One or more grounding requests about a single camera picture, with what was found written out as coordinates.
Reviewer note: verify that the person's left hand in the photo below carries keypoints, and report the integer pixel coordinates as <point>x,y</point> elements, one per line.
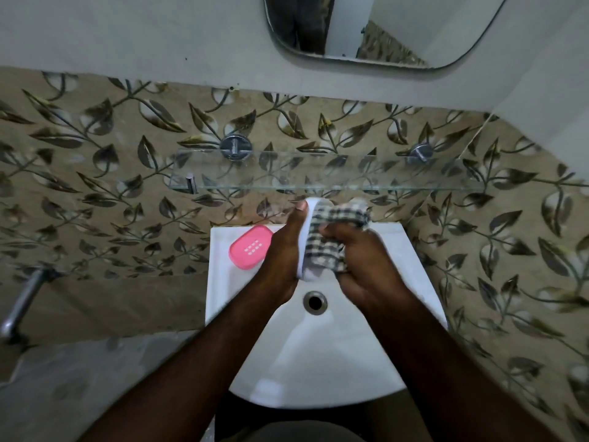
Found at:
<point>280,262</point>

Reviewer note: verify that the person's right hand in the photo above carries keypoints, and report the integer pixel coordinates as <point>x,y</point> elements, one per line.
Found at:
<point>368,271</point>

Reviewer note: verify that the white soap dish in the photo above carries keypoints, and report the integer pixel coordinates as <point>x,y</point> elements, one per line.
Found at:
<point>304,266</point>

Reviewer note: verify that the pink soap dish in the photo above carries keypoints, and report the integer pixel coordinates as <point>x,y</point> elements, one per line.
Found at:
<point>250,247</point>

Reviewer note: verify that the checkered cleaning cloth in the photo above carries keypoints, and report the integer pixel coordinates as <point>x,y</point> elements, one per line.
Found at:
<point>326,253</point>

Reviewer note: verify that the glass shelf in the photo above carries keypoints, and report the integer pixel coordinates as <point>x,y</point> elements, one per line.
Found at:
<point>322,172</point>

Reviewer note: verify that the person's left forearm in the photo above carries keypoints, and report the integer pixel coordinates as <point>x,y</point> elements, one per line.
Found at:
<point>193,377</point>

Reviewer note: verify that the person's right forearm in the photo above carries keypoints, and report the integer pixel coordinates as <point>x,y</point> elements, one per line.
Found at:
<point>451,377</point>

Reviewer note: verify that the person's grey shirt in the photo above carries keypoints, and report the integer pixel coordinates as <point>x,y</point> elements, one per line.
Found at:
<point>303,432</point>

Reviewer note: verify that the metal sink drain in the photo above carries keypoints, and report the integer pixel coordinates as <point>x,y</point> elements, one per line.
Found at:
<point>315,303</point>

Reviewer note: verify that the white sink basin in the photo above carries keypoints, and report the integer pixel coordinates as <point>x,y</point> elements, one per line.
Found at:
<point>322,363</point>

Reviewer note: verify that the rounded wall mirror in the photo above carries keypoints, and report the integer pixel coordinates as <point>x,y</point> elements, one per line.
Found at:
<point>391,27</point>

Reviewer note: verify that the chrome wall tap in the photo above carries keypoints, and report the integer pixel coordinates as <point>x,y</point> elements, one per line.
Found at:
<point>23,303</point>

